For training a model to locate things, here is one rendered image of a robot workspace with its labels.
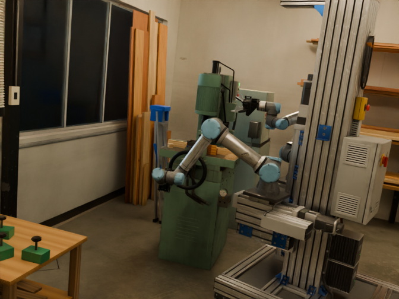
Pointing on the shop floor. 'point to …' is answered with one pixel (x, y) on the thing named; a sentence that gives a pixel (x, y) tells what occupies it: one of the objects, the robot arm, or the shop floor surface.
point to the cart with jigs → (35, 258)
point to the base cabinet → (194, 225)
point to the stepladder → (158, 111)
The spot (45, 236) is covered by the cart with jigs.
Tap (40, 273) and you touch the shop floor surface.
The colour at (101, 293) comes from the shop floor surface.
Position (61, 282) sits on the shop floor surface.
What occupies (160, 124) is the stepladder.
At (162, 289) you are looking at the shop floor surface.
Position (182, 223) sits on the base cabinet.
